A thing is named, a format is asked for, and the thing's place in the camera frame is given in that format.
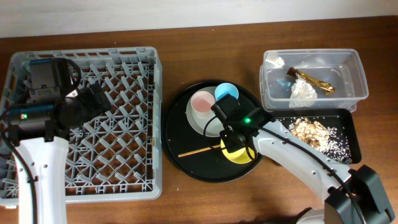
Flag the yellow bowl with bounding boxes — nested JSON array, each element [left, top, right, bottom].
[[222, 147, 255, 164]]

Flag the white tissue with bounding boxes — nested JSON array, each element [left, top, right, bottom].
[[289, 78, 318, 108]]

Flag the food scraps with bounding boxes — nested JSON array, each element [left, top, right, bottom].
[[288, 117, 353, 164]]

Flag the gold brown snack wrapper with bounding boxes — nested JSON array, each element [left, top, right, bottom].
[[287, 67, 335, 95]]

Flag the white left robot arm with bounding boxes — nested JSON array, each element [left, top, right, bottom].
[[1, 58, 111, 223]]

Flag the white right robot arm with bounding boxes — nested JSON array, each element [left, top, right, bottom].
[[211, 94, 396, 224]]

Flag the grey dishwasher rack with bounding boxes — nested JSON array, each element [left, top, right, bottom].
[[1, 47, 162, 203]]

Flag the wooden chopstick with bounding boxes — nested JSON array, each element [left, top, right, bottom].
[[178, 144, 221, 158]]

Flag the round black tray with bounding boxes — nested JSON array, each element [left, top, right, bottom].
[[161, 80, 262, 183]]

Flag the pink cup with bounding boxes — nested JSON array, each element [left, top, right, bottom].
[[190, 91, 215, 119]]

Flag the blue cup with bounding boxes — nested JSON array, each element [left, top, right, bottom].
[[215, 83, 239, 101]]

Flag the black rectangular tray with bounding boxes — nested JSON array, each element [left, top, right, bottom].
[[272, 109, 362, 164]]

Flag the clear plastic bin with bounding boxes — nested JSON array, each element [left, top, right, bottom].
[[259, 49, 369, 112]]

